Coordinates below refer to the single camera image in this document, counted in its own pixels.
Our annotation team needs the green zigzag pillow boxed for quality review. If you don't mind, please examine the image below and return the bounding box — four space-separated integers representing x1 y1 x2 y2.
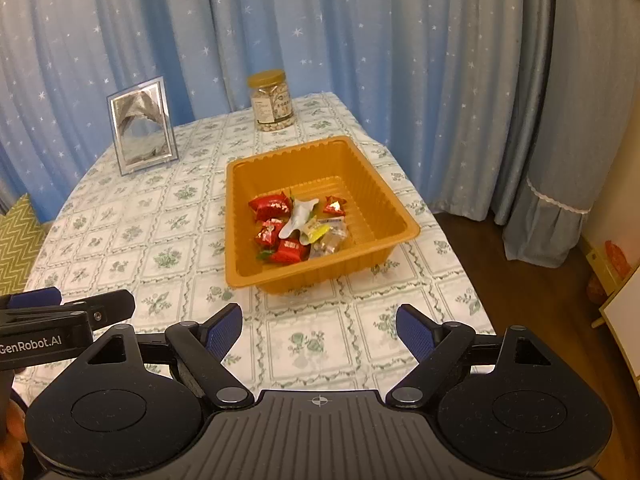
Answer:
0 193 52 297

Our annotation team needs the nut jar with gold lid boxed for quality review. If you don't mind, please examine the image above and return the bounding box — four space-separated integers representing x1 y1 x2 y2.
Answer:
246 69 297 133

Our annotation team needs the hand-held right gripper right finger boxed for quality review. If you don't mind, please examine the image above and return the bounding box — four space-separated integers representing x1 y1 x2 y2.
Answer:
385 304 568 409

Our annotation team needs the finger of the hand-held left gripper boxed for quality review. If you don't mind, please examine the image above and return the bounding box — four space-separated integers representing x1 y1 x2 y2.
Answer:
61 289 137 332
0 287 62 314

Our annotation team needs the orange plastic tray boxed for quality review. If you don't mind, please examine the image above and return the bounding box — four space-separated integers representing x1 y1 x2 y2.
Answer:
224 135 421 295

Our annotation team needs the white wooden furniture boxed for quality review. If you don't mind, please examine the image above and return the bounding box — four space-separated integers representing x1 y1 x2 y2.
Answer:
592 260 640 382

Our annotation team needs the sand art picture frame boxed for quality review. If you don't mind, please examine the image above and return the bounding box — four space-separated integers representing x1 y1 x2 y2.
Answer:
107 76 180 177

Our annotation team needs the grey curtain with lace trim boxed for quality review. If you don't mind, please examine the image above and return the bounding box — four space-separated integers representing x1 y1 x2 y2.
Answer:
500 0 640 269

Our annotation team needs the small yellowish candy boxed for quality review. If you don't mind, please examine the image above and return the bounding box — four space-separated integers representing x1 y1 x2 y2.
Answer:
300 222 331 244

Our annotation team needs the red mesh bag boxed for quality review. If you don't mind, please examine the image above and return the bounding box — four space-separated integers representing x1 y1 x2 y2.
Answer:
604 240 634 279

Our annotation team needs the blue star curtain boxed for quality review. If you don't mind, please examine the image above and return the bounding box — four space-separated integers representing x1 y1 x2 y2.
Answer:
205 0 553 216
0 0 233 226

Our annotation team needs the boxy red candy packet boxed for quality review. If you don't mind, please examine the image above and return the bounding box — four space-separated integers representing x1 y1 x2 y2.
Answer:
269 240 309 265

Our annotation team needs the white green snack packet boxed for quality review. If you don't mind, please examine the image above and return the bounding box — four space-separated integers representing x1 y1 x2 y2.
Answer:
278 197 321 241

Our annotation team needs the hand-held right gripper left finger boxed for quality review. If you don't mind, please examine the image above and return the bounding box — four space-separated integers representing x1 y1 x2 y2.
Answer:
75 302 254 409

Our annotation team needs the clear nut bar packet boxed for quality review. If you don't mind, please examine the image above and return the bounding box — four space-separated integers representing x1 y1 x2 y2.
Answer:
309 224 350 260

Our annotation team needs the small red candy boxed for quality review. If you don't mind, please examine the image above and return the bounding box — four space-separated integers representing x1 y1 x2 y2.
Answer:
322 194 349 217

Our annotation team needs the person's left hand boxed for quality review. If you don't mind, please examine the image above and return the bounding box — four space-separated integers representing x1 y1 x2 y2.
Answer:
0 402 29 480

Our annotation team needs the yellow cardboard box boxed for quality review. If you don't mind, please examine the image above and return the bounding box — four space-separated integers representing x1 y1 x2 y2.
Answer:
585 247 623 306

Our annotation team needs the floral checked tablecloth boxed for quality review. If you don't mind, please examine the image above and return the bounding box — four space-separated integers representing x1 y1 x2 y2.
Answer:
12 92 497 407

